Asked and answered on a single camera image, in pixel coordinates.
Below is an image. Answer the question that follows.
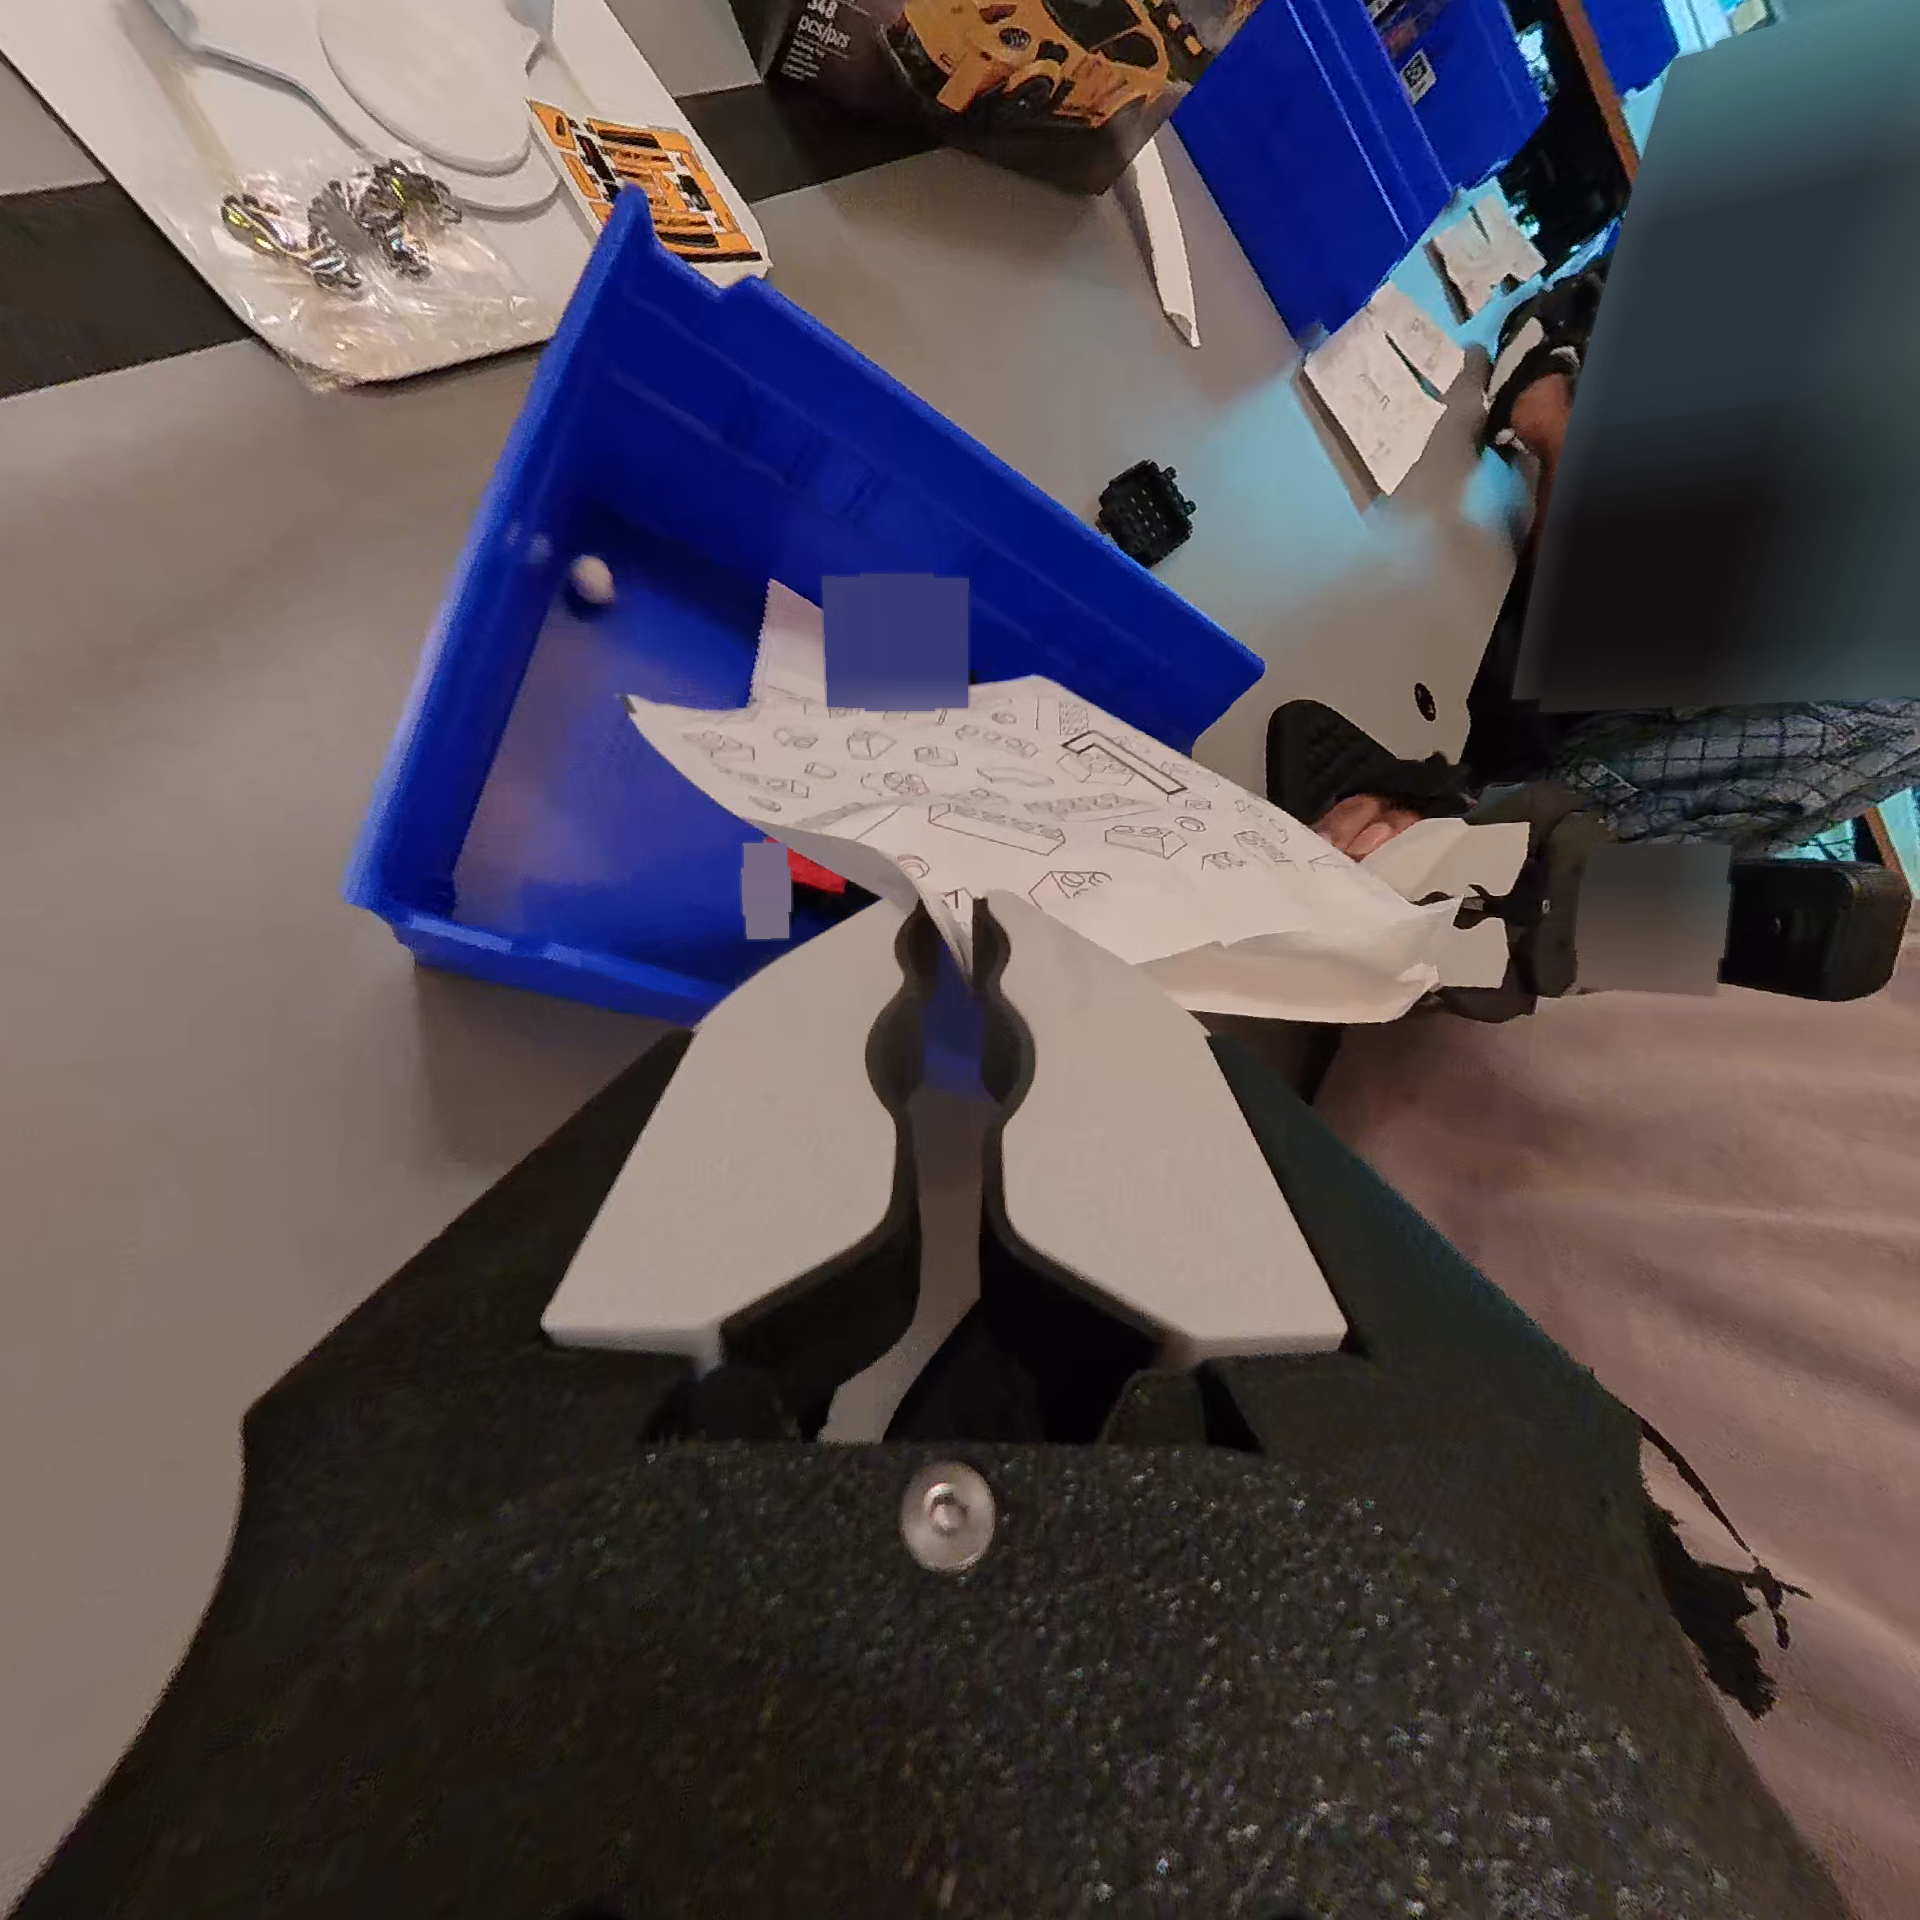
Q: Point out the person's right hand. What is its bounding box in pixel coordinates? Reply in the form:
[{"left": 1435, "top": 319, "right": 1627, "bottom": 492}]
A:
[{"left": 1319, "top": 790, "right": 1438, "bottom": 864}]

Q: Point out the torn white paper strip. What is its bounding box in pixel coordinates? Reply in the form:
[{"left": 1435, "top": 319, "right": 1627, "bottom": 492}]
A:
[{"left": 1111, "top": 136, "right": 1207, "bottom": 350}]

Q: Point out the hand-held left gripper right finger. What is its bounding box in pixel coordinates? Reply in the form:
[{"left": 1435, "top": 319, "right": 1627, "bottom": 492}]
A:
[{"left": 975, "top": 895, "right": 1349, "bottom": 1433}]

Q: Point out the white brick-print paper bag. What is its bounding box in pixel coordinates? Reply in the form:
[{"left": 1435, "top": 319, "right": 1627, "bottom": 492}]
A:
[{"left": 625, "top": 673, "right": 1464, "bottom": 1023}]

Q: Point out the black LEGO chassis piece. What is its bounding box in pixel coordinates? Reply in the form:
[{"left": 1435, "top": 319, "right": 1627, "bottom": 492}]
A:
[{"left": 1095, "top": 461, "right": 1198, "bottom": 568}]

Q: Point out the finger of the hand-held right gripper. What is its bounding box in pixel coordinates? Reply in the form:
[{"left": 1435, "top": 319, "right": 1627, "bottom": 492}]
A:
[
  {"left": 1400, "top": 816, "right": 1536, "bottom": 904},
  {"left": 1430, "top": 902, "right": 1519, "bottom": 993}
]

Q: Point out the toy car set box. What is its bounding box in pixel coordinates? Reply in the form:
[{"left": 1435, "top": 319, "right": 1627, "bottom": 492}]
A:
[{"left": 732, "top": 0, "right": 1262, "bottom": 193}]

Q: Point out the white book stand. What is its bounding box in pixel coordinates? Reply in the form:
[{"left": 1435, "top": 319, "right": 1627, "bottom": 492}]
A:
[{"left": 0, "top": 0, "right": 774, "bottom": 395}]

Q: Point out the short blue storage bin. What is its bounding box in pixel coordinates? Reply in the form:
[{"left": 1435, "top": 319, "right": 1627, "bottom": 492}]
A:
[{"left": 343, "top": 181, "right": 1265, "bottom": 1104}]

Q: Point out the torn white paper bag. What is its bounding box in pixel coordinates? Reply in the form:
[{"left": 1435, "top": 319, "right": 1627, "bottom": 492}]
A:
[
  {"left": 1302, "top": 307, "right": 1449, "bottom": 495},
  {"left": 1380, "top": 281, "right": 1470, "bottom": 383},
  {"left": 1424, "top": 193, "right": 1547, "bottom": 318}
]

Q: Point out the person's beige sweatshirt torso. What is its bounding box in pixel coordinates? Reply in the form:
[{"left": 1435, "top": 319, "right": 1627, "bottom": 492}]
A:
[{"left": 1305, "top": 976, "right": 1920, "bottom": 1920}]

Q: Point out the orange sticker sheet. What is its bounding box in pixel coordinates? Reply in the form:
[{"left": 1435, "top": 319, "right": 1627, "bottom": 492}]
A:
[{"left": 526, "top": 96, "right": 761, "bottom": 281}]

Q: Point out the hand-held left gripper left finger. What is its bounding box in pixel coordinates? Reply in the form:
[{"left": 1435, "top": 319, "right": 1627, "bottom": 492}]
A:
[{"left": 539, "top": 902, "right": 932, "bottom": 1439}]

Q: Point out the small white paper bag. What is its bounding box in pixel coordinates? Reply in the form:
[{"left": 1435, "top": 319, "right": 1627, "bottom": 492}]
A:
[{"left": 756, "top": 583, "right": 830, "bottom": 707}]

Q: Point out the small clear plastic parts bag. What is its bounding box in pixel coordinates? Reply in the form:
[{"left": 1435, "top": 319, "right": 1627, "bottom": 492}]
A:
[{"left": 217, "top": 157, "right": 543, "bottom": 395}]

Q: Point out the black wrist rest pad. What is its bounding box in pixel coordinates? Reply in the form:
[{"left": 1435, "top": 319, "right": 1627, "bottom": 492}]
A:
[{"left": 1264, "top": 696, "right": 1478, "bottom": 841}]

